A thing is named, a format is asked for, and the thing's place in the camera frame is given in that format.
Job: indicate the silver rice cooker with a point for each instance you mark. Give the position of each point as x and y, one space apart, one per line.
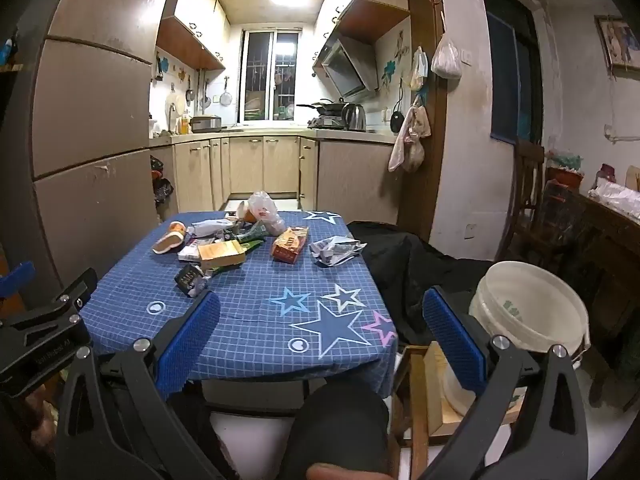
206 124

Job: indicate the tan cardboard box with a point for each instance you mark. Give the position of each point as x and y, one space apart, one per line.
222 254

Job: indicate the small black hanging pan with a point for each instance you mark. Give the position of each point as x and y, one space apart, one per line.
397 121

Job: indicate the dark wooden chair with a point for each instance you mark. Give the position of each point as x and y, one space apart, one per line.
527 185

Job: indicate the steel range hood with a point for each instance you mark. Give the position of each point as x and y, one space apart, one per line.
345 70

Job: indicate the dark window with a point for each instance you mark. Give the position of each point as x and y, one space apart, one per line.
510 70

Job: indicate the yellowish hanging plastic bag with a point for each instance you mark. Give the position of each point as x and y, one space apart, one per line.
419 72

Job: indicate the white hanging plastic bag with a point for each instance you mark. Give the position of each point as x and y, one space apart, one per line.
446 62

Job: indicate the black trash bag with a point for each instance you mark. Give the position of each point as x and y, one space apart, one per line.
161 185

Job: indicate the dark wooden table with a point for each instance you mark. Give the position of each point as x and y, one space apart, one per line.
600 250

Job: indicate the gas stove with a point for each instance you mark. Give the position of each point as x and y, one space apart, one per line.
325 122

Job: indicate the white plastic sheet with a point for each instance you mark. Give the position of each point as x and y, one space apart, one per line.
617 199

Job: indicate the beige refrigerator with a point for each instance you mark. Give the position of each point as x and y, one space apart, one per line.
90 110

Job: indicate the red basin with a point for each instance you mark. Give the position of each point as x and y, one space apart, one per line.
564 177

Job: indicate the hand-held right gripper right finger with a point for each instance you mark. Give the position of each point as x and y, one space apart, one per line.
452 332

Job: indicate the framed picture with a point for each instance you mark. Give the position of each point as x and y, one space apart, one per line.
620 42

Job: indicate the dark wooden stool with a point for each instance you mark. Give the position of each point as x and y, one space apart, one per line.
417 410

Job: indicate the white light switch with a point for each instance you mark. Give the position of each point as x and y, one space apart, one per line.
466 57

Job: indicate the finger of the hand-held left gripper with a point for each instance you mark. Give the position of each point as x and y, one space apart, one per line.
15 280
60 305

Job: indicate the beige lower kitchen cabinets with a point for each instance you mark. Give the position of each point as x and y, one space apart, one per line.
260 170

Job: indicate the person's black trouser leg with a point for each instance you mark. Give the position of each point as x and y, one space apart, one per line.
340 420

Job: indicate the person's right hand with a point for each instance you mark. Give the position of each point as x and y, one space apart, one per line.
327 472

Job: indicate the red white cigarette box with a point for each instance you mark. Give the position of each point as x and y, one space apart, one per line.
189 253

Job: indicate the kitchen window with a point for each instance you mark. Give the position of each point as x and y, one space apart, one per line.
270 75

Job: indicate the black foil packet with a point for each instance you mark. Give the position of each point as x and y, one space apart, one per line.
189 280

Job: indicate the orange snack box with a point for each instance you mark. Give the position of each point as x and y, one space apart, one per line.
289 245

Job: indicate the green wrapper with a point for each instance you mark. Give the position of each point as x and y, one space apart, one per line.
250 237

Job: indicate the steel kettle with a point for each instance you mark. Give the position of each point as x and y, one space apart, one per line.
354 117

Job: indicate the silver wrapper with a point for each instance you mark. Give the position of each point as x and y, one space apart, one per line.
335 251

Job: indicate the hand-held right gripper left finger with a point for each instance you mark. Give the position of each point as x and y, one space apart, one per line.
192 332

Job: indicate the clear plastic bag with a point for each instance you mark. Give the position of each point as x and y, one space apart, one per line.
265 210

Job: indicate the white plastic bucket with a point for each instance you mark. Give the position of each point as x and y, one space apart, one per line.
530 310

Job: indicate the white printed plastic pouch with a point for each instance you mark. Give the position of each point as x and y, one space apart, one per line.
210 226

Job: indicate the beige upper cabinet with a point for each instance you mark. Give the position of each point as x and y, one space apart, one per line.
370 15
192 20

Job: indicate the white wall socket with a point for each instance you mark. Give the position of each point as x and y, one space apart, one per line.
470 231

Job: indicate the light wooden board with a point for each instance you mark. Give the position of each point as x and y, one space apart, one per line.
434 385

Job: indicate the blue star-print tablecloth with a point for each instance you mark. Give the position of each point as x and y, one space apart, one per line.
250 300

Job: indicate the pink hanging plastic bag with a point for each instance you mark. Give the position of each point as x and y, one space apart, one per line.
410 140

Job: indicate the yellow oil bottle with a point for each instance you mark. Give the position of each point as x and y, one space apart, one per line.
186 125

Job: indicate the black frying pan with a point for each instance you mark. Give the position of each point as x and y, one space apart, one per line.
325 107

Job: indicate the black cloth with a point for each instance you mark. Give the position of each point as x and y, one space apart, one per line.
415 270

